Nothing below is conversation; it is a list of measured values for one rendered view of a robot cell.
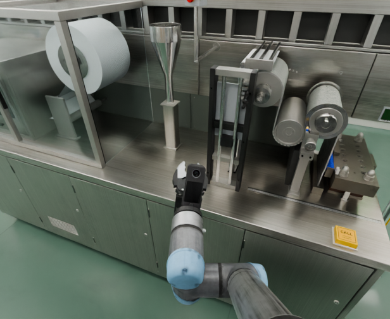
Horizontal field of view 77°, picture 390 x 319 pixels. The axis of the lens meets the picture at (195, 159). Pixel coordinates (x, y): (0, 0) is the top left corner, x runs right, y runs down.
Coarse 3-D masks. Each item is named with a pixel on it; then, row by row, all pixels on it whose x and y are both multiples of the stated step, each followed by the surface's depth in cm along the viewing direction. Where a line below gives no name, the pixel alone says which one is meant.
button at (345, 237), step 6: (336, 228) 94; (342, 228) 94; (348, 228) 94; (336, 234) 92; (342, 234) 91; (348, 234) 91; (354, 234) 91; (336, 240) 90; (342, 240) 90; (348, 240) 89; (354, 240) 89; (348, 246) 90; (354, 246) 89
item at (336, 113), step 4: (324, 108) 91; (328, 108) 90; (316, 112) 93; (320, 112) 92; (324, 112) 92; (328, 112) 91; (332, 112) 91; (336, 112) 90; (312, 116) 94; (316, 116) 94; (336, 116) 91; (340, 116) 91; (312, 120) 95; (340, 120) 91; (312, 124) 96; (340, 124) 92; (312, 128) 97; (336, 128) 93; (320, 132) 96; (332, 132) 95
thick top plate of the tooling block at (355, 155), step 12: (348, 144) 121; (360, 144) 121; (336, 156) 113; (348, 156) 113; (360, 156) 114; (360, 168) 106; (372, 168) 106; (336, 180) 102; (348, 180) 100; (360, 180) 100; (360, 192) 101; (372, 192) 99
